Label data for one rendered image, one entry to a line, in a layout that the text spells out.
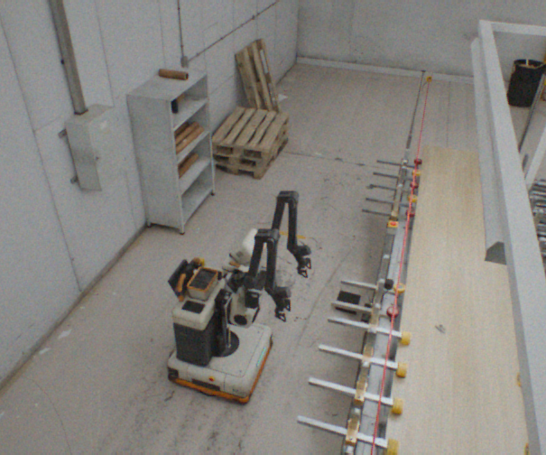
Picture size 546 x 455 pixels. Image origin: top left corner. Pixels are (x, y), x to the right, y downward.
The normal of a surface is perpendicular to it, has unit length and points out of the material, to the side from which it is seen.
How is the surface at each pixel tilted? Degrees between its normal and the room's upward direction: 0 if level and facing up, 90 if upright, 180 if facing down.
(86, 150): 90
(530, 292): 0
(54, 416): 0
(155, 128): 90
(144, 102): 90
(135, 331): 0
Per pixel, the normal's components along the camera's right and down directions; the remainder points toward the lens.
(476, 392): 0.02, -0.80
